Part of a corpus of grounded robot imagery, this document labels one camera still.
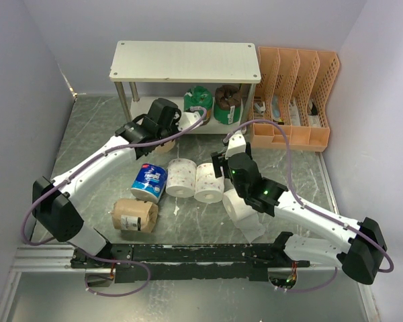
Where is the orange plastic file organizer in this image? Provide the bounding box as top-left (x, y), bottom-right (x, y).
top-left (249, 47), bottom-right (340, 152)

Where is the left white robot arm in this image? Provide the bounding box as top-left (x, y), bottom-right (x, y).
top-left (32, 98), bottom-right (181, 268)

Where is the brown paper roll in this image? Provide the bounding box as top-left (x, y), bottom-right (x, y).
top-left (154, 140), bottom-right (175, 154)
top-left (111, 199), bottom-right (159, 233)

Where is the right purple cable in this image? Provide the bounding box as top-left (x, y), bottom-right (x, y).
top-left (222, 119), bottom-right (395, 292)

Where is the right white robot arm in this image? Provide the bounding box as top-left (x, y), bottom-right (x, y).
top-left (212, 152), bottom-right (387, 285)

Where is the white two-tier shelf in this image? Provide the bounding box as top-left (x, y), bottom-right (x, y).
top-left (109, 40), bottom-right (261, 134)

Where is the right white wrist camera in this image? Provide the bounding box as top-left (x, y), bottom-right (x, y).
top-left (225, 131), bottom-right (247, 159)

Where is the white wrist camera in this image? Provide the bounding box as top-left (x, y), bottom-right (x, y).
top-left (225, 131), bottom-right (247, 159)
top-left (177, 111), bottom-right (204, 131)

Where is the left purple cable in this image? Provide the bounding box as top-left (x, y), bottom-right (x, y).
top-left (21, 105), bottom-right (152, 298)

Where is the blue Tempo tissue pack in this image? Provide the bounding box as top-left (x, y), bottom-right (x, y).
top-left (130, 163), bottom-right (167, 204)

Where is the purple cable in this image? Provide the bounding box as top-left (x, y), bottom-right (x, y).
top-left (21, 105), bottom-right (152, 298)
top-left (222, 119), bottom-right (395, 292)

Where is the plain white unrolled toilet roll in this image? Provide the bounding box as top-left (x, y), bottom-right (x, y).
top-left (222, 189), bottom-right (265, 243)

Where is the green roll brown top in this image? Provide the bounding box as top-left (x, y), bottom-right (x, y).
top-left (214, 85), bottom-right (242, 125)

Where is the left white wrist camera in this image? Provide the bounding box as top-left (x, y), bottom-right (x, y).
top-left (177, 111), bottom-right (204, 131)

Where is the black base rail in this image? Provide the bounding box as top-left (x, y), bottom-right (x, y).
top-left (70, 241), bottom-right (312, 284)

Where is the dotted toilet roll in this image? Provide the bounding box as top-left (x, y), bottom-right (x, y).
top-left (165, 158), bottom-right (197, 198)
top-left (194, 163), bottom-right (224, 204)

